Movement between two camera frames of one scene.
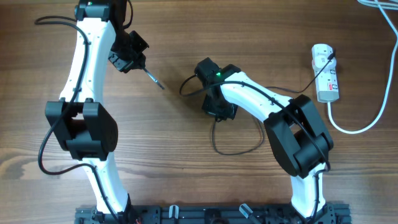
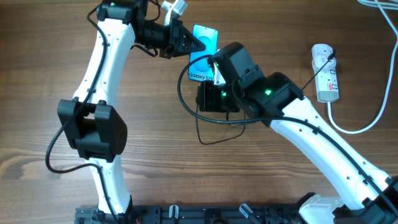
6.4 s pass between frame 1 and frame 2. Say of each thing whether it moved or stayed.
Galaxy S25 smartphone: moved
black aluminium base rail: stayed
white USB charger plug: stayed
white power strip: stayed
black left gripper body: moved
